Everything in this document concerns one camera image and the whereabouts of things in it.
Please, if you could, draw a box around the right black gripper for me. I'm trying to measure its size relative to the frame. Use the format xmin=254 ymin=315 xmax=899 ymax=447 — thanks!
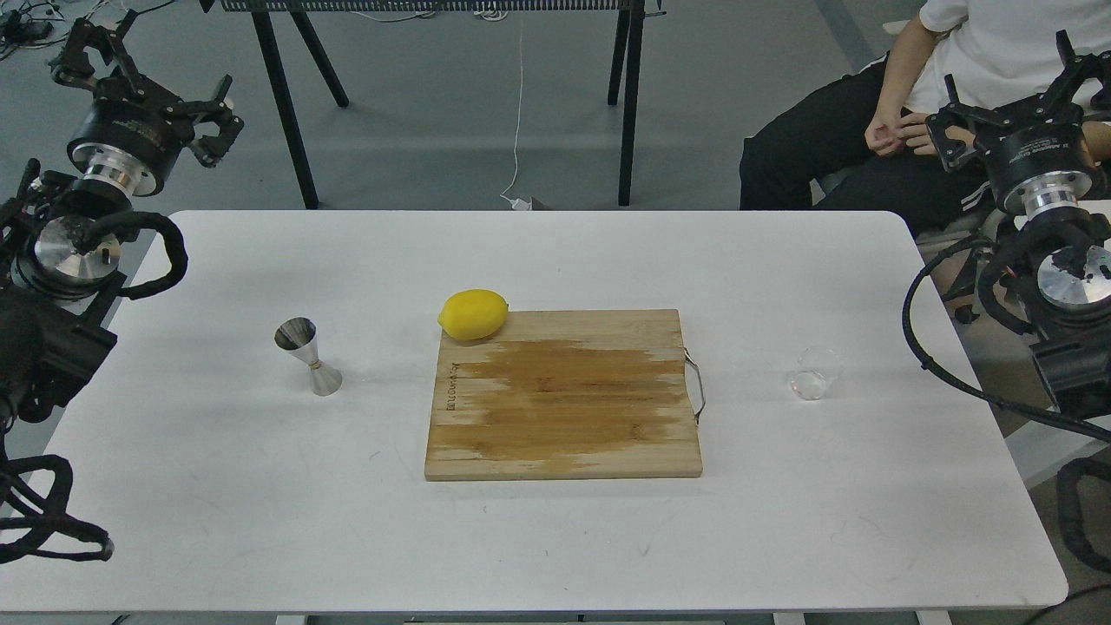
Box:
xmin=927 ymin=30 xmax=1110 ymax=214

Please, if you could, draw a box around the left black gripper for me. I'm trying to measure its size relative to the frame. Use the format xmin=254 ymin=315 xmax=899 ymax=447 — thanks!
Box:
xmin=49 ymin=10 xmax=246 ymax=196

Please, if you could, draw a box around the steel double jigger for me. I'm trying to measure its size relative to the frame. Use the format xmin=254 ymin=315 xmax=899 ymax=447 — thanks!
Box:
xmin=273 ymin=317 xmax=344 ymax=397

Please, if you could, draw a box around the clear glass measuring cup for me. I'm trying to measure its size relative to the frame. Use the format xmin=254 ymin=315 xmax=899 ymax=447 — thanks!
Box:
xmin=788 ymin=345 xmax=844 ymax=401

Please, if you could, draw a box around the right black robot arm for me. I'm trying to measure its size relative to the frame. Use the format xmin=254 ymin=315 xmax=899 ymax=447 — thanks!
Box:
xmin=901 ymin=30 xmax=1110 ymax=443

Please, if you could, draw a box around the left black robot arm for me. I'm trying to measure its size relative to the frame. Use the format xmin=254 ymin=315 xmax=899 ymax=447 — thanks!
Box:
xmin=1 ymin=10 xmax=246 ymax=432

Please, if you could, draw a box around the seated person white shirt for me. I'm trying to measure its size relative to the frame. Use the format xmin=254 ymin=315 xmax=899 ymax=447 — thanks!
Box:
xmin=739 ymin=1 xmax=1110 ymax=236

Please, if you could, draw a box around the yellow lemon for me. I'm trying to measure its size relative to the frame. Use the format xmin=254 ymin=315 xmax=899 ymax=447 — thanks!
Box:
xmin=437 ymin=289 xmax=509 ymax=343

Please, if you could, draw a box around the wooden cutting board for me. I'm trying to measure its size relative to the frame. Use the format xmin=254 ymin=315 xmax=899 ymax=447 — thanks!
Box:
xmin=424 ymin=309 xmax=703 ymax=482

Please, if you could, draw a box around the black metal frame table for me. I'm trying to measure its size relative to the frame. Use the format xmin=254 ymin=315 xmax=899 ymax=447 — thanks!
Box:
xmin=200 ymin=1 xmax=664 ymax=209

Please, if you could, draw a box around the white power cable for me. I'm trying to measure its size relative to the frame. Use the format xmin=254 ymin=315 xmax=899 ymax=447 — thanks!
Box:
xmin=498 ymin=12 xmax=534 ymax=211

